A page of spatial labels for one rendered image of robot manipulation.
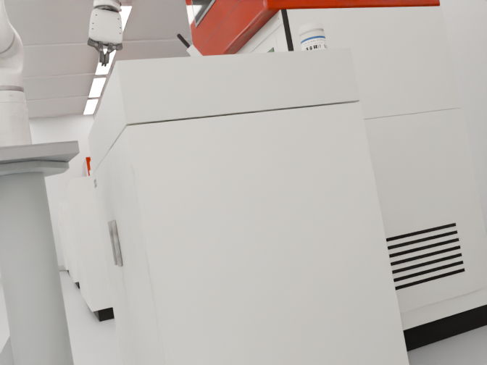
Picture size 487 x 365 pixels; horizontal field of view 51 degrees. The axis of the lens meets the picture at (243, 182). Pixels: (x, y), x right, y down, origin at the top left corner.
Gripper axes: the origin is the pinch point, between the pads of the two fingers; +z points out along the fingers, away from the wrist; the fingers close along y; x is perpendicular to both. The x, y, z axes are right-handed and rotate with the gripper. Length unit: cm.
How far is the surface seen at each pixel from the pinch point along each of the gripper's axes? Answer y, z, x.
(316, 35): -52, -2, 40
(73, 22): 3, -167, -376
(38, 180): 16.6, 38.6, -3.7
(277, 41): -57, -13, 5
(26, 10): 46, -157, -344
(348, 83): -59, 13, 45
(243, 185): -30, 42, 45
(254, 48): -56, -18, -15
